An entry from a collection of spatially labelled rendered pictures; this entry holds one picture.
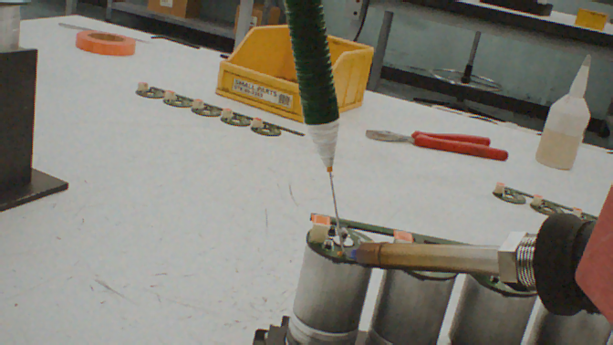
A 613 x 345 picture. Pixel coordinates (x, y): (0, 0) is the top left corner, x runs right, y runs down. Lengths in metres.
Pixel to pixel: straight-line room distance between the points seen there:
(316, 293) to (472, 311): 0.05
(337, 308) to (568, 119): 0.43
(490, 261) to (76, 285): 0.18
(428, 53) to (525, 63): 0.64
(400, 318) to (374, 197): 0.23
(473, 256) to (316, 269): 0.06
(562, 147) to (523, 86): 4.10
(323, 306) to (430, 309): 0.04
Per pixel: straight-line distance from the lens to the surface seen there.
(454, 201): 0.48
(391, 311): 0.23
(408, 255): 0.20
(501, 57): 4.71
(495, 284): 0.23
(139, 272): 0.32
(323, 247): 0.22
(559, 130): 0.63
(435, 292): 0.23
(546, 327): 0.25
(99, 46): 0.71
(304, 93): 0.20
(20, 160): 0.38
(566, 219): 0.17
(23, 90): 0.37
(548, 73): 4.71
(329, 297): 0.23
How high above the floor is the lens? 0.91
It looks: 20 degrees down
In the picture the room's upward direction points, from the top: 11 degrees clockwise
